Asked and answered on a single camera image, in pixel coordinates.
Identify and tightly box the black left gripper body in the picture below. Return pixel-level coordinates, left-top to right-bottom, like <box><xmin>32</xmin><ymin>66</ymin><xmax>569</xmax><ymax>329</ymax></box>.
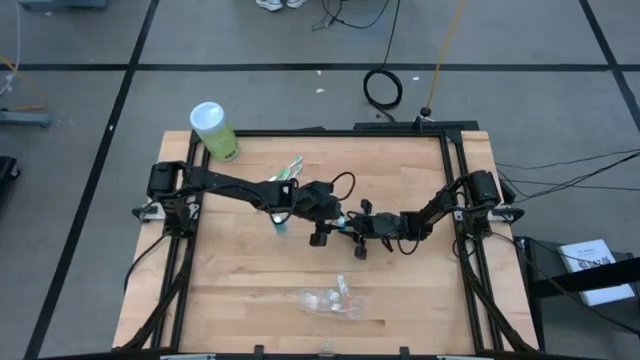
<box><xmin>298</xmin><ymin>180</ymin><xmax>343</xmax><ymax>248</ymax></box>

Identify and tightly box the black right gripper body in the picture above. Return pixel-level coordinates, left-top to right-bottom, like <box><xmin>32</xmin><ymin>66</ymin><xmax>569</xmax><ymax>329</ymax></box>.
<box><xmin>354</xmin><ymin>199</ymin><xmax>402</xmax><ymax>261</ymax></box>

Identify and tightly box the clear acrylic organizer box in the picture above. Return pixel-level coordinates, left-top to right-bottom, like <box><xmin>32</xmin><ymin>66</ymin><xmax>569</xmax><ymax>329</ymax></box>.
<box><xmin>297</xmin><ymin>283</ymin><xmax>369</xmax><ymax>322</ymax></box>

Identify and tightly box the green wipes canister white lid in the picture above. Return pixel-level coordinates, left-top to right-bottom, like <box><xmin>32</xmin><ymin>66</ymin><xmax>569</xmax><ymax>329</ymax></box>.
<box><xmin>189</xmin><ymin>101</ymin><xmax>242</xmax><ymax>163</ymax></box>

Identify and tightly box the black side stand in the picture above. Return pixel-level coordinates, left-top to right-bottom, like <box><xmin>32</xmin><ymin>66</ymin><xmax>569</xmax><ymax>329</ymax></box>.
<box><xmin>513</xmin><ymin>234</ymin><xmax>640</xmax><ymax>352</ymax></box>

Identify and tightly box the white printed booklet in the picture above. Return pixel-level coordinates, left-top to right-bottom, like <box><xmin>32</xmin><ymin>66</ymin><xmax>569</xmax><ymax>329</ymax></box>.
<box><xmin>556</xmin><ymin>238</ymin><xmax>637</xmax><ymax>308</ymax></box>

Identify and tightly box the grey metal floor base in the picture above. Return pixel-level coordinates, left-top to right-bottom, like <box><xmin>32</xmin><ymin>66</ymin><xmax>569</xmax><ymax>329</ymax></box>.
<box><xmin>0</xmin><ymin>109</ymin><xmax>54</xmax><ymax>129</ymax></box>

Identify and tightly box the black floor object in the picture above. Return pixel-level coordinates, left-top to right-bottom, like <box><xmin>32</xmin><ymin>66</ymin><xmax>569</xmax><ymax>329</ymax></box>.
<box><xmin>0</xmin><ymin>156</ymin><xmax>22</xmax><ymax>183</ymax></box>

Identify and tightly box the black mast base plate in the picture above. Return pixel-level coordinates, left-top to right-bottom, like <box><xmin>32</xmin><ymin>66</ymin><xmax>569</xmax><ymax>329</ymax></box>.
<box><xmin>352</xmin><ymin>119</ymin><xmax>482</xmax><ymax>135</ymax></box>

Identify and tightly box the coiled black hanging cable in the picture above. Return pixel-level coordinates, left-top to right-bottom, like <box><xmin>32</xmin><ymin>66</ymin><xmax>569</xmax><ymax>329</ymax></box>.
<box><xmin>362</xmin><ymin>0</ymin><xmax>405</xmax><ymax>113</ymax></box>

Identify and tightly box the yellow hanging cable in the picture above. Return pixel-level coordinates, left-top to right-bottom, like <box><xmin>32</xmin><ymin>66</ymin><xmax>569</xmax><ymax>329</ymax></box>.
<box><xmin>424</xmin><ymin>0</ymin><xmax>468</xmax><ymax>109</ymax></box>

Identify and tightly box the loose black floor cable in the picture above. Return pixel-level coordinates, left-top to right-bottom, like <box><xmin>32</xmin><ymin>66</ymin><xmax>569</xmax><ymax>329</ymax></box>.
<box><xmin>310</xmin><ymin>0</ymin><xmax>393</xmax><ymax>33</ymax></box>

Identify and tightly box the thin yellow floor cable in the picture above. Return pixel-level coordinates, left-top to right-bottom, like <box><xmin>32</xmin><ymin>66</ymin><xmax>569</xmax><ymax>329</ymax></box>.
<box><xmin>0</xmin><ymin>53</ymin><xmax>51</xmax><ymax>113</ymax></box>

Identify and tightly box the thin white floor cable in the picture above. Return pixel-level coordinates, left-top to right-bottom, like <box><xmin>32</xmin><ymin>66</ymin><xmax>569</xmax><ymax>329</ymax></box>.
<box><xmin>0</xmin><ymin>0</ymin><xmax>26</xmax><ymax>97</ymax></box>

